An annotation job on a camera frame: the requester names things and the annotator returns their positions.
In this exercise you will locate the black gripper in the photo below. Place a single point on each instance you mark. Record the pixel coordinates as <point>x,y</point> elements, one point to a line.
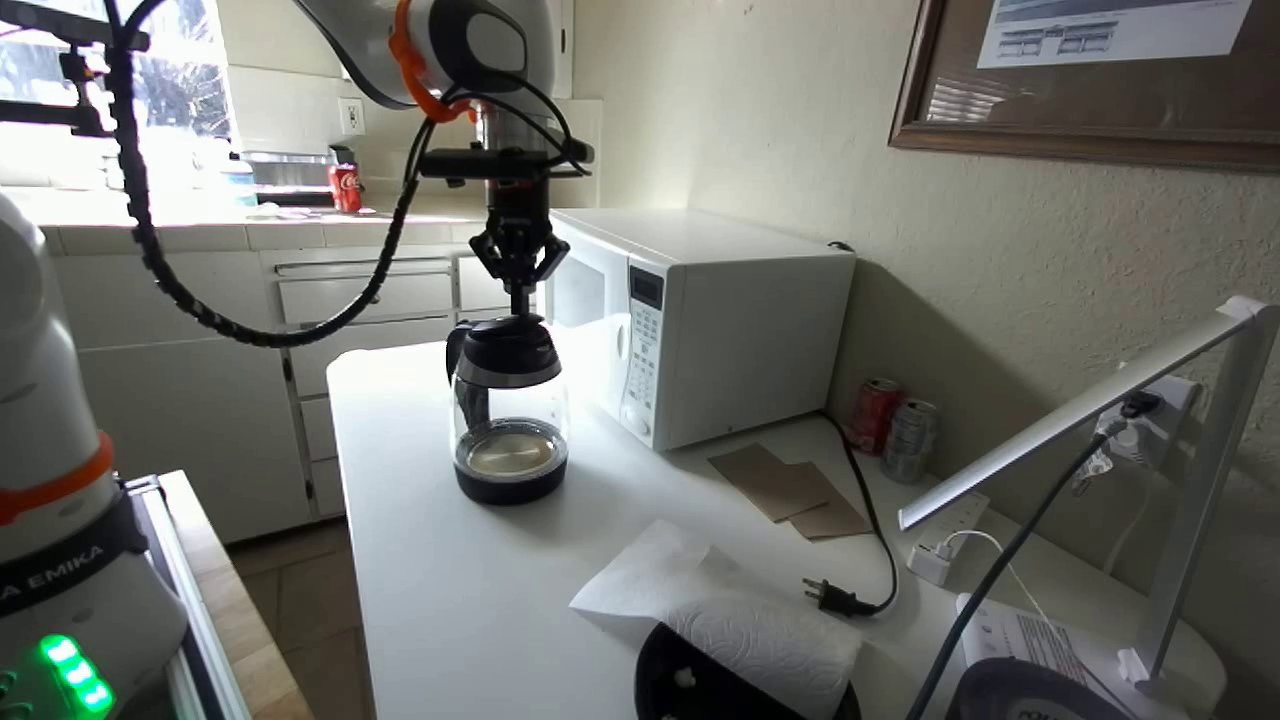
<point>519,215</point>

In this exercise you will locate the glass kettle with black lid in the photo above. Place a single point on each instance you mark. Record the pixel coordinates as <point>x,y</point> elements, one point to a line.
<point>504,462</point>

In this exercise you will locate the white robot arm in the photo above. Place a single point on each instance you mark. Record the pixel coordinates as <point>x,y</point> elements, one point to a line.
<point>362,47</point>

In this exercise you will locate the white microwave oven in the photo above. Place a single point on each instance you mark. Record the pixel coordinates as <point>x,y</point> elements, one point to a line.
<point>745,323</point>

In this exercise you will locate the brown paper napkin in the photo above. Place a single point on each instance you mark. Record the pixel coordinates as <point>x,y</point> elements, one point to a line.
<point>834,523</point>
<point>766,481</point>

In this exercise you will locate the white kitchen cabinets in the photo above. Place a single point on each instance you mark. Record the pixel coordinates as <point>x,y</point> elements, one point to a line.
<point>200,375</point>

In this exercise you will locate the white paper towel sheet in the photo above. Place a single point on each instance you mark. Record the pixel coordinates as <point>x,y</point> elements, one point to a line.
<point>692,584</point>

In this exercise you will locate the red soda can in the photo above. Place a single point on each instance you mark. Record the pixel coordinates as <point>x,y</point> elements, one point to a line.
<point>878,418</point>

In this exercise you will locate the silver soda can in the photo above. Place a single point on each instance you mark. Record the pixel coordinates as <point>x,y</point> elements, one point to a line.
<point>914,440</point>

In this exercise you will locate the wooden framed cork board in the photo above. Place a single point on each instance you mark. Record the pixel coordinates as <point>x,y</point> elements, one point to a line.
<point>932,80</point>

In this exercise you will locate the wooden side table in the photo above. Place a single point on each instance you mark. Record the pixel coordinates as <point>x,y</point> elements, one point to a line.
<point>232,602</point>

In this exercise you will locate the white desk lamp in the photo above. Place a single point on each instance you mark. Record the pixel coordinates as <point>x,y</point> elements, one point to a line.
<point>1067,418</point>

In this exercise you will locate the white printed notice sheet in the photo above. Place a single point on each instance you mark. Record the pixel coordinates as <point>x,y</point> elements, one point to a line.
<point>1107,28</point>

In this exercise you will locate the white printed papers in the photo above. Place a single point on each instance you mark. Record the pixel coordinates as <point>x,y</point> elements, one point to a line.
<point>1067,637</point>

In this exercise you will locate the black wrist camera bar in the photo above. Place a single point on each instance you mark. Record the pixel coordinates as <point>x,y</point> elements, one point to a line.
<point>453,164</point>

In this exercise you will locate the grey duct tape roll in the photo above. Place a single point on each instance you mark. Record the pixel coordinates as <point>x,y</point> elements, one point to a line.
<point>1021,699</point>

